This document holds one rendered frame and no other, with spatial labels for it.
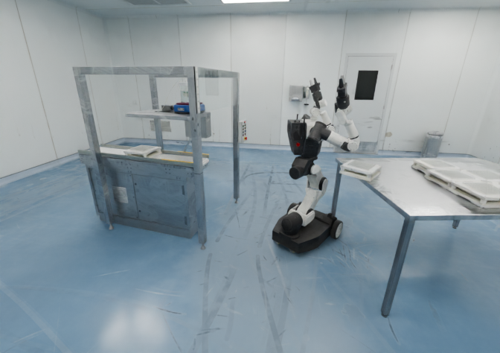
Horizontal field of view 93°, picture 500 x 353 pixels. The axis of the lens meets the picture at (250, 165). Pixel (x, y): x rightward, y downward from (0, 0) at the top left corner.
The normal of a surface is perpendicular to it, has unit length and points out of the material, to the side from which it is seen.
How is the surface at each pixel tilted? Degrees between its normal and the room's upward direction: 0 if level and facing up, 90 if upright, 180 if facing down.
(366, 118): 90
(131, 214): 90
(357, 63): 90
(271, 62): 90
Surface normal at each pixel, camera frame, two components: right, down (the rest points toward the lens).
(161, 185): -0.28, 0.31
